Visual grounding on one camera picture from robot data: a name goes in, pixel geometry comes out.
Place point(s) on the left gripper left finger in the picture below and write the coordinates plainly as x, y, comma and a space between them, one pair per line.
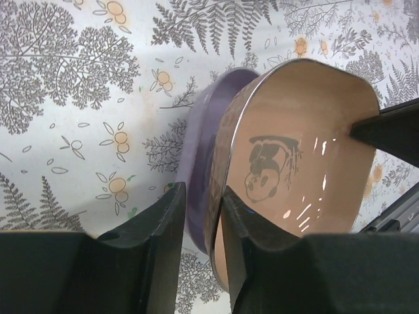
132, 268

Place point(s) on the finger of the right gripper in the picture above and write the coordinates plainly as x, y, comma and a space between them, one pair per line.
394, 130

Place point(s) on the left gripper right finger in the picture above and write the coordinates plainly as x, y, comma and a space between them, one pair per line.
273, 271

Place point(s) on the pink square bowl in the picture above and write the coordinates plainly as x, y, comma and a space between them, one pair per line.
284, 147

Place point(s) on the black base frame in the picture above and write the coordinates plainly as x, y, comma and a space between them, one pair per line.
401, 216

